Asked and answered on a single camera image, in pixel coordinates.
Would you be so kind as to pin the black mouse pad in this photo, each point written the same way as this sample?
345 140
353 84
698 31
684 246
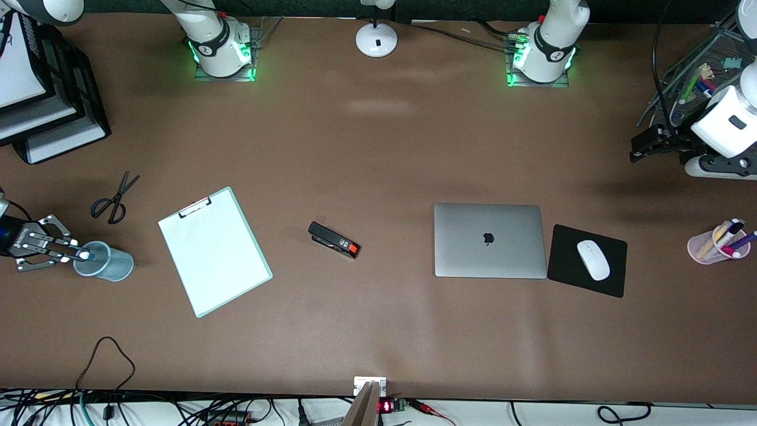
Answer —
568 266

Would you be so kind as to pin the small wooden piece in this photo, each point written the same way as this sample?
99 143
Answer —
707 71

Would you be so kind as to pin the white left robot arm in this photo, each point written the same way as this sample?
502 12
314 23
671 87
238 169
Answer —
550 47

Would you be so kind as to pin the silver laptop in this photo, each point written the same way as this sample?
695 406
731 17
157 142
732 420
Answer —
491 260

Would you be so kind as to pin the white marker black cap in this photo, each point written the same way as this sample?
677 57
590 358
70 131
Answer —
733 229

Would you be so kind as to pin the pink marker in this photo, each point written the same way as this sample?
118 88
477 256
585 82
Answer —
730 252

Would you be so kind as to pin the red clip lead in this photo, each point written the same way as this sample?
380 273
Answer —
423 406

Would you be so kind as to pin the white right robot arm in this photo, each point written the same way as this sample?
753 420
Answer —
219 47

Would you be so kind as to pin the black stapler red tip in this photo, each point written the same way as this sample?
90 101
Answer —
331 238

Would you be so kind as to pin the black stacked letter tray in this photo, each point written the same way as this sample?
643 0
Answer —
89 100

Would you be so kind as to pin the teal binder clip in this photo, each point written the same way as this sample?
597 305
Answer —
732 63

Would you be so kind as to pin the white round lamp base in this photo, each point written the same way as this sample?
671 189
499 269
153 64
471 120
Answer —
377 41

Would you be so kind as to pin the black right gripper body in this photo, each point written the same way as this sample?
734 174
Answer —
18 239

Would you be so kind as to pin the black scissors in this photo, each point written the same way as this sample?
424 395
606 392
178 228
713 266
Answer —
122 190

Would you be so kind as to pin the black mesh desk organizer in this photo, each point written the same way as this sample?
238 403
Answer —
718 47

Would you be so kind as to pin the pink pen cup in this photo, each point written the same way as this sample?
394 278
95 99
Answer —
704 245

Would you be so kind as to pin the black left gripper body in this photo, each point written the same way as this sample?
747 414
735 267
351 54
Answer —
672 139

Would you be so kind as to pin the white computer mouse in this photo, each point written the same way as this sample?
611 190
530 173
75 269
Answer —
593 260

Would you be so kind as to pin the grey camera post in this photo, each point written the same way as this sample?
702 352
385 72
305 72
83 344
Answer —
364 411

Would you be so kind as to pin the purple marker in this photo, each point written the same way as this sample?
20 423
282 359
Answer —
746 239

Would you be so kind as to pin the white mounting plate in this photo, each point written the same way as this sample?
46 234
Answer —
358 386

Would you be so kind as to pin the white paper sheet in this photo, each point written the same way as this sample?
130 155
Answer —
225 272

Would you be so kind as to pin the black orange power strip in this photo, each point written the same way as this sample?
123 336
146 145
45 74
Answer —
227 419

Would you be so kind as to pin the green marker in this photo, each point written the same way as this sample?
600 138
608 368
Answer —
691 89

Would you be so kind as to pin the teal clipboard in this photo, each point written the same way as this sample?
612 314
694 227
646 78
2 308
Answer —
198 206

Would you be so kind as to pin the red digit display board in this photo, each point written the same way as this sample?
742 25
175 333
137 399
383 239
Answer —
385 406

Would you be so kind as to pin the yellow pen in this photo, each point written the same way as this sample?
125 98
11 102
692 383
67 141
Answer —
712 239

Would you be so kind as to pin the white marker blue cap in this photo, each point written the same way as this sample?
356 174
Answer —
705 87

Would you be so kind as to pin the white paper stack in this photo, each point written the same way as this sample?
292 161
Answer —
20 65

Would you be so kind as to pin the light blue mesh cup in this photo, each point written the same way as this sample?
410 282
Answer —
115 266

